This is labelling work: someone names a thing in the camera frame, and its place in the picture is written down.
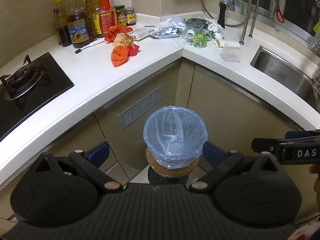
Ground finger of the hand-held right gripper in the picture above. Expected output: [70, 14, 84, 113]
[251, 137, 285, 156]
[285, 129, 320, 142]

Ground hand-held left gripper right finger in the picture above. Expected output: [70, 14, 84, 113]
[187, 141, 285, 193]

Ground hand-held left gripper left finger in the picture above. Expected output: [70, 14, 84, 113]
[34, 141, 124, 194]

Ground red plastic bag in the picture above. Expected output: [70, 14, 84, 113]
[104, 25, 133, 43]

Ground white plastic bag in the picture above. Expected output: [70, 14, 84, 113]
[206, 19, 225, 39]

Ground person's right hand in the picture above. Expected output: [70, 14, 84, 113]
[309, 164, 320, 193]

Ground beige cabinet door with vent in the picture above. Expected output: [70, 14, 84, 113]
[94, 61, 179, 180]

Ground round brown stool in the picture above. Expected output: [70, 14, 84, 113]
[146, 147, 200, 185]

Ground grey cabinet vent grille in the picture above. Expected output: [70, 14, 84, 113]
[117, 84, 163, 130]

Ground stainless steel sink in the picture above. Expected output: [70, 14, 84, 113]
[250, 45, 320, 112]

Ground black glass gas cooktop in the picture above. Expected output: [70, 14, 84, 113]
[0, 52, 75, 140]

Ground clear plastic container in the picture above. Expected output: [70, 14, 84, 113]
[221, 46, 243, 63]

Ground orange mesh bag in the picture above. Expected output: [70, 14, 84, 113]
[110, 45, 130, 67]

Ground black burner grate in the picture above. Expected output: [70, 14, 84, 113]
[0, 54, 47, 100]

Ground black brush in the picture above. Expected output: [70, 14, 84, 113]
[74, 40, 107, 54]

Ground small red cup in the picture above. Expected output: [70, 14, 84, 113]
[126, 44, 140, 57]

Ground white paper tube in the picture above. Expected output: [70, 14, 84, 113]
[214, 39, 240, 48]

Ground green yellow wrapper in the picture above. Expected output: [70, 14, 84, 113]
[193, 33, 208, 48]

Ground yellowish clear plastic bag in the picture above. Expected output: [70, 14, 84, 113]
[113, 32, 134, 49]

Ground clear cup with green logo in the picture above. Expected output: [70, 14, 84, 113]
[181, 27, 198, 40]

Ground red scissors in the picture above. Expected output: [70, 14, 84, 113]
[272, 0, 285, 23]

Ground oil bottle with blue label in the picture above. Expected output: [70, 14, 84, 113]
[65, 0, 97, 49]

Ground dark sauce bottle yellow cap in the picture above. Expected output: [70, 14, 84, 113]
[53, 0, 73, 47]

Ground silver foil packet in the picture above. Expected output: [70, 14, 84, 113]
[150, 27, 182, 40]

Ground crushed clear plastic bottle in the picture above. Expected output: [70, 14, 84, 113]
[184, 15, 209, 32]

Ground oil jug red yellow label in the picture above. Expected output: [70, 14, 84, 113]
[89, 0, 117, 38]

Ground metal dish rack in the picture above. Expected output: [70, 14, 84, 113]
[239, 0, 320, 45]

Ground glass jar yellow label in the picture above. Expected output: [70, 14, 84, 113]
[124, 7, 137, 27]
[114, 5, 126, 26]

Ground glass pot lid black handle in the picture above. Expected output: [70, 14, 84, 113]
[201, 0, 250, 29]

